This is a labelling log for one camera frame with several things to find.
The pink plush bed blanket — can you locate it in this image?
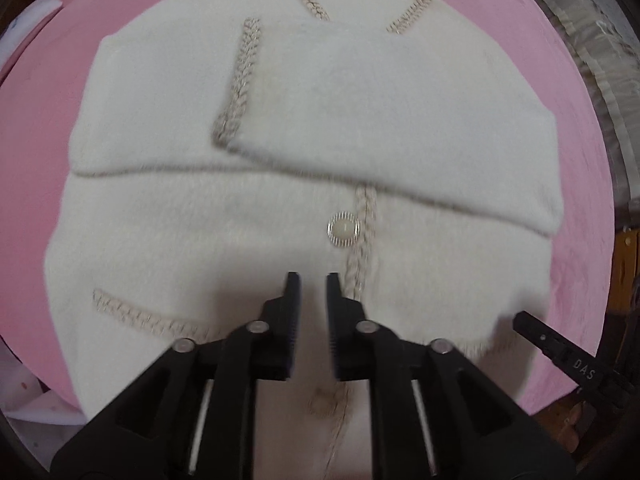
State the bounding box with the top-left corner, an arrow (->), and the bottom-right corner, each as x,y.
1,0 -> 614,402

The colourful printed box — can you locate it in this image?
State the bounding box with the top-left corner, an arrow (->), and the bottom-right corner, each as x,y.
1,340 -> 87,472

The beige lace-covered furniture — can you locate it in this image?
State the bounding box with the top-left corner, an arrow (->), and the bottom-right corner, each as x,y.
535,0 -> 639,224

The small white printed pillow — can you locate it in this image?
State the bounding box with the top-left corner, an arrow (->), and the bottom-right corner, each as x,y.
0,0 -> 63,81

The white fuzzy cardigan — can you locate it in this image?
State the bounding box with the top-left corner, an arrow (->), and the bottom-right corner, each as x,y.
44,0 -> 563,479

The yellow wooden drawer cabinet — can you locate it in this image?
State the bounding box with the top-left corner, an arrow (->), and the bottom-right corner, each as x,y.
606,229 -> 639,315

